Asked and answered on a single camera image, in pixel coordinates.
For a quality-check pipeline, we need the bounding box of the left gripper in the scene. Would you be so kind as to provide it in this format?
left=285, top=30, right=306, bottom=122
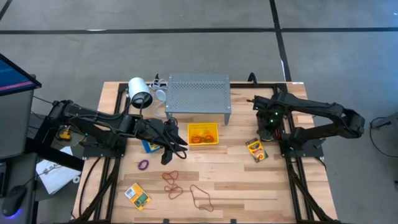
left=135, top=117, right=188, bottom=166

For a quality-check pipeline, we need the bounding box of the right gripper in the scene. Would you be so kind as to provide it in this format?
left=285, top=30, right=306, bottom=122
left=248, top=96, right=284, bottom=138

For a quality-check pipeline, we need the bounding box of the blue plastic basket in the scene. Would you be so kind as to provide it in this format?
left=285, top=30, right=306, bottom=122
left=141, top=139, right=163, bottom=154

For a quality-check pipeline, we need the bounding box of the large red rubber band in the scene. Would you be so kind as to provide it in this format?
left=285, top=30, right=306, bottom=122
left=190, top=184, right=215, bottom=212

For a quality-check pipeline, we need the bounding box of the yellow plastic basket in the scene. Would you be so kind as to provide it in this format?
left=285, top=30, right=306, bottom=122
left=187, top=121, right=220, bottom=146

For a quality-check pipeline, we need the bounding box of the grey perforated metal riser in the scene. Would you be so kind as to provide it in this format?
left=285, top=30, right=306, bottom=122
left=165, top=72, right=232, bottom=125

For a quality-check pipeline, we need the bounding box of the black metal stand beam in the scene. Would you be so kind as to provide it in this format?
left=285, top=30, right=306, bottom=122
left=24, top=136, right=85, bottom=171

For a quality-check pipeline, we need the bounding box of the white paper booklet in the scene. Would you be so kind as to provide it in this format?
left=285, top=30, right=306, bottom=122
left=35, top=146, right=83, bottom=195

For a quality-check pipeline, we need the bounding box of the computer monitor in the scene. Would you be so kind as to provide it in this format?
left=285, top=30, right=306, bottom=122
left=0, top=53, right=42, bottom=160

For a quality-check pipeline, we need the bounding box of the black computer mouse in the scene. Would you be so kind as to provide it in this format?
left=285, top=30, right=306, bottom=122
left=1, top=184, right=28, bottom=218

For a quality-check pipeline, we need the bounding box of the black aluminium table frame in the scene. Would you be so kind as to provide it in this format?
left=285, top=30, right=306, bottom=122
left=73, top=81, right=340, bottom=224

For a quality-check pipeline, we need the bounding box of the white coiled cable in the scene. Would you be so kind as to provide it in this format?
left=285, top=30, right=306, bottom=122
left=148, top=77, right=170, bottom=118

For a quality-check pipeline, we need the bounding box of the yellow cable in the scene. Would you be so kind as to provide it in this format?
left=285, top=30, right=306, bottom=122
left=58, top=126, right=73, bottom=141

